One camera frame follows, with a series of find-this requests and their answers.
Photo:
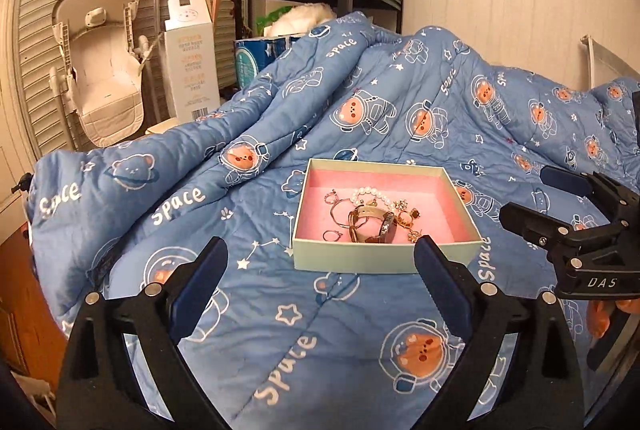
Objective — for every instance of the blue white package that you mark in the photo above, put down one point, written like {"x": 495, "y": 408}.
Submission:
{"x": 252, "y": 55}

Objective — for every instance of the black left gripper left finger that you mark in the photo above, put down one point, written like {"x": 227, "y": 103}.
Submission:
{"x": 98, "y": 389}

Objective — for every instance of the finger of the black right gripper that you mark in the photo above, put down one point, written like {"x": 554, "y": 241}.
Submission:
{"x": 615, "y": 201}
{"x": 606, "y": 247}

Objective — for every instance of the white baby high chair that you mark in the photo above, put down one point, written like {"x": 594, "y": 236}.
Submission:
{"x": 103, "y": 63}

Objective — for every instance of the rose gold bangle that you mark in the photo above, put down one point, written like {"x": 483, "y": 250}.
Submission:
{"x": 339, "y": 208}

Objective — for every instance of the white box pink lining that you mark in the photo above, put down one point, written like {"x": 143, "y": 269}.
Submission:
{"x": 320, "y": 246}

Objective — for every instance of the tall white carton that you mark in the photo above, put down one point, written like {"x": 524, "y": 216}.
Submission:
{"x": 190, "y": 61}

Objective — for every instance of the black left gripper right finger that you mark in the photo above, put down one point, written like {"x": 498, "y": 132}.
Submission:
{"x": 542, "y": 388}

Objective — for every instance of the beige strap wristwatch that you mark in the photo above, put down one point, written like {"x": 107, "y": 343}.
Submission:
{"x": 371, "y": 225}

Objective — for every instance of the small crystal charm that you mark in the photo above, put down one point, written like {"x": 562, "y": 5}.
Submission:
{"x": 414, "y": 235}

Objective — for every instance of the blue astronaut bear quilt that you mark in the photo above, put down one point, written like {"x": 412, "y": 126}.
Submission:
{"x": 278, "y": 348}

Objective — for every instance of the gold chain ornament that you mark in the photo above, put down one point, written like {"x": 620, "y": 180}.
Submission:
{"x": 405, "y": 216}

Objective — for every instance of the right hand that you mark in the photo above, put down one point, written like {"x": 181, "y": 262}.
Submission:
{"x": 599, "y": 314}

